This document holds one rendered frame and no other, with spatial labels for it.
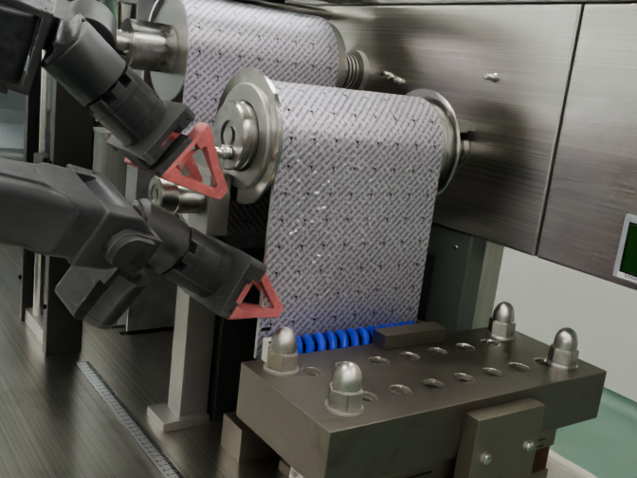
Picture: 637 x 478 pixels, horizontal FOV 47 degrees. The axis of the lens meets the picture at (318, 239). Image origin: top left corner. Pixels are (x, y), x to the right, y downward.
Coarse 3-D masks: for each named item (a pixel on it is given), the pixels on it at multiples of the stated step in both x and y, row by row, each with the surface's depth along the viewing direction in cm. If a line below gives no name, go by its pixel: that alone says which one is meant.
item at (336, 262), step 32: (288, 224) 79; (320, 224) 81; (352, 224) 84; (384, 224) 87; (416, 224) 90; (288, 256) 80; (320, 256) 82; (352, 256) 85; (384, 256) 88; (416, 256) 91; (288, 288) 81; (320, 288) 83; (352, 288) 86; (384, 288) 89; (416, 288) 92; (288, 320) 82; (320, 320) 85; (352, 320) 87; (384, 320) 90; (256, 352) 81
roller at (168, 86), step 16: (176, 0) 96; (160, 16) 100; (176, 16) 96; (176, 32) 96; (336, 32) 108; (176, 64) 97; (160, 80) 101; (176, 80) 97; (160, 96) 101; (176, 96) 97
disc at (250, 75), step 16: (240, 80) 80; (256, 80) 78; (224, 96) 84; (272, 96) 75; (272, 112) 75; (272, 128) 75; (272, 144) 75; (272, 160) 75; (272, 176) 76; (240, 192) 81; (256, 192) 78
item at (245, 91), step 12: (240, 84) 80; (252, 84) 78; (228, 96) 82; (240, 96) 80; (252, 96) 78; (264, 108) 76; (264, 120) 76; (264, 132) 76; (444, 132) 90; (264, 144) 76; (444, 144) 90; (264, 156) 76; (444, 156) 90; (252, 168) 78; (240, 180) 80; (252, 180) 78
